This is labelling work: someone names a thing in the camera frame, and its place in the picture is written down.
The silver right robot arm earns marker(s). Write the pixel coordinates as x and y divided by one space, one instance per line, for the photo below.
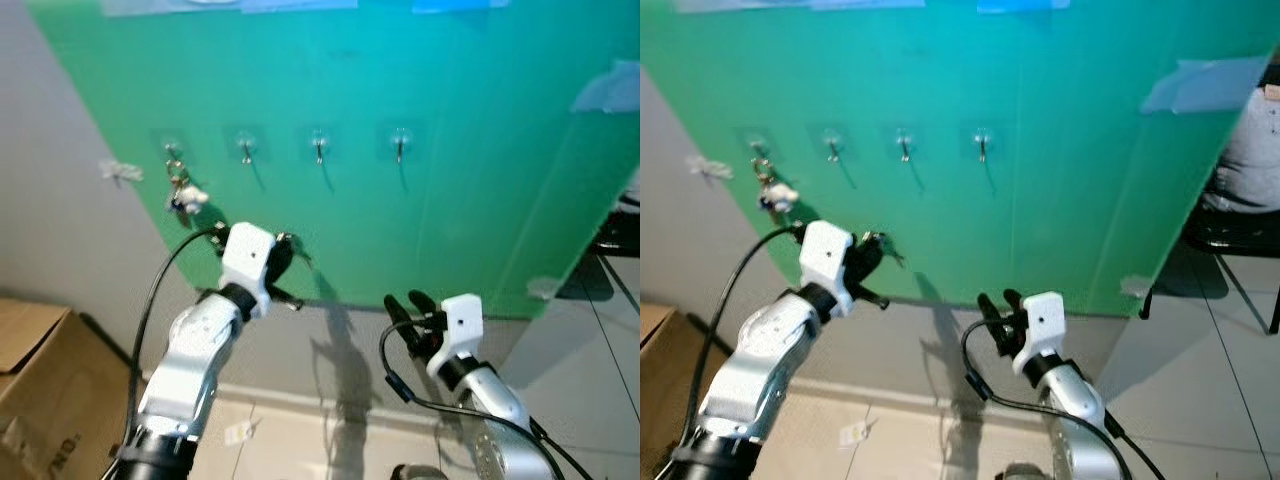
495 405
1075 405

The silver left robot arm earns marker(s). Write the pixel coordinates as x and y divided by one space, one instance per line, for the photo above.
190 350
760 350

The key bunch with white charm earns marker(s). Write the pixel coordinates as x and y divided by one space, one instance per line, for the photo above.
190 197
780 195

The clear tape piece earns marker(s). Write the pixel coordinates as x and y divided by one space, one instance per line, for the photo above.
1136 286
122 170
708 168
543 288

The dark grey right robot leg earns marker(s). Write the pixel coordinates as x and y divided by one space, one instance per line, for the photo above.
1020 473
415 473

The small paper tag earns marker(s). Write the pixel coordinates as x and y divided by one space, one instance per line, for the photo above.
852 433
238 433

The black metal chair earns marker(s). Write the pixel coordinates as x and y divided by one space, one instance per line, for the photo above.
1235 230
620 235

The brown cardboard box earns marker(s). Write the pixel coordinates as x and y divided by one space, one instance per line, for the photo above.
660 370
40 380

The grey pillow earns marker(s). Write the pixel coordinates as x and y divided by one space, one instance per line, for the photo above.
1255 160

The pale blue tape piece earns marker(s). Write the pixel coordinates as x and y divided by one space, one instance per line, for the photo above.
1200 88
610 90

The bright blue tape strip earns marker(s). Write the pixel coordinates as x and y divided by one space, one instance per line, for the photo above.
460 5
1022 5

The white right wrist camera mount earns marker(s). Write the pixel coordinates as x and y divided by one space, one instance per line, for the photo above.
460 325
1040 322

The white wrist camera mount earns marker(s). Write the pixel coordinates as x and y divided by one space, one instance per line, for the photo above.
825 255
245 255
460 325
1040 322

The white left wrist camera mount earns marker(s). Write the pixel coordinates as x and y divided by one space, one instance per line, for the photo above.
245 255
825 255

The large green wall board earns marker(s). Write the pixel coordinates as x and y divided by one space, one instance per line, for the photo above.
450 200
1050 220

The clear adhesive wall hook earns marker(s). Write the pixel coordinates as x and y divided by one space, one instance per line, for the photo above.
400 143
170 148
832 148
983 143
757 145
246 148
904 145
319 145

